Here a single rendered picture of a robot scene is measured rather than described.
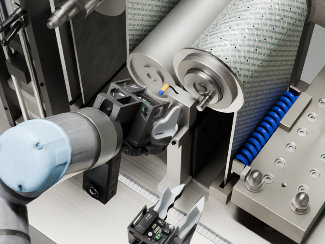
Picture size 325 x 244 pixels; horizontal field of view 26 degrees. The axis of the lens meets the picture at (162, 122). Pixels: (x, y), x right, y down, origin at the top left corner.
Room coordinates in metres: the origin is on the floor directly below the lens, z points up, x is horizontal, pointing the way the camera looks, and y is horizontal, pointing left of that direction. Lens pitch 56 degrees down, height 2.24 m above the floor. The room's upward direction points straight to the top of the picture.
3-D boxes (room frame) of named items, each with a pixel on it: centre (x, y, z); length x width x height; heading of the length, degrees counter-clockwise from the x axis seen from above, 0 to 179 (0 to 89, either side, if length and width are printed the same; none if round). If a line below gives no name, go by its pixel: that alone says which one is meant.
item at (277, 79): (0.80, -0.20, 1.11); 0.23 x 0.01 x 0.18; 144
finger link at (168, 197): (0.58, -0.01, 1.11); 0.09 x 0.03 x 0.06; 153
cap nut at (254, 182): (0.66, -0.18, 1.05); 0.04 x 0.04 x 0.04
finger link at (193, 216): (0.55, -0.05, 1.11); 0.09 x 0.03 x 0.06; 135
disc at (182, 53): (0.74, -0.08, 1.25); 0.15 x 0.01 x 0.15; 54
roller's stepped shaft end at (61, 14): (0.82, 0.17, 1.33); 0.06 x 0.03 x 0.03; 144
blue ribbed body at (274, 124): (0.79, -0.22, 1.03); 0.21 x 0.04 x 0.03; 144
